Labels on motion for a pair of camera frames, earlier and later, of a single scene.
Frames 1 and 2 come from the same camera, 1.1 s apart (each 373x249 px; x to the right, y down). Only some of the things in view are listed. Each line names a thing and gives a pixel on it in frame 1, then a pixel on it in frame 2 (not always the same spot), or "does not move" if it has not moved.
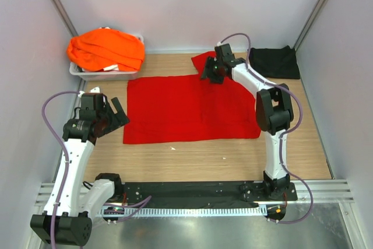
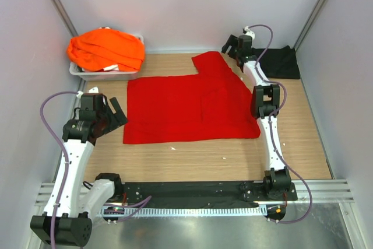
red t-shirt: (189, 108) does not move
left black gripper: (118, 119) does not move
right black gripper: (207, 71) → (231, 41)
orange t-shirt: (92, 51) does not move
